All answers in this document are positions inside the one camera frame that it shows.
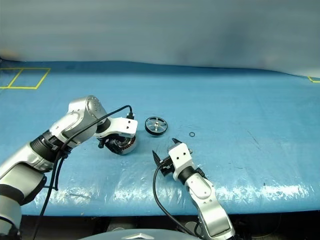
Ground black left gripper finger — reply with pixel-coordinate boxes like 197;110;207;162
106;142;122;155

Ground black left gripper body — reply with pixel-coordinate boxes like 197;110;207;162
97;134;136;149

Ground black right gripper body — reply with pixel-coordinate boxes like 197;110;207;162
158;155;175;177

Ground silver motor housing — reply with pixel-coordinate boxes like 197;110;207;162
109;134;138;156

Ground black spoked rotor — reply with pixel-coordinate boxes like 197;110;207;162
144;116;169;137

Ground silver robot torso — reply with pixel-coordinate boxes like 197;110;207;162
79;228;201;240

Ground yellow tape rectangles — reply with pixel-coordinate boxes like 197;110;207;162
0;67;51;90

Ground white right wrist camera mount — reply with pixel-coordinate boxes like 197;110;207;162
167;142;195;180

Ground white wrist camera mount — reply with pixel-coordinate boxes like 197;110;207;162
167;142;195;180
94;116;139;140

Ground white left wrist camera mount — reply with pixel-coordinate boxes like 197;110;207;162
94;116;139;140

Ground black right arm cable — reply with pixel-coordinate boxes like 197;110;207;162
152;163;198;237

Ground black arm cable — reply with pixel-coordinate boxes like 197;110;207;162
152;163;198;237
32;104;135;240

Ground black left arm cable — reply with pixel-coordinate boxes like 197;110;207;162
32;104;135;240

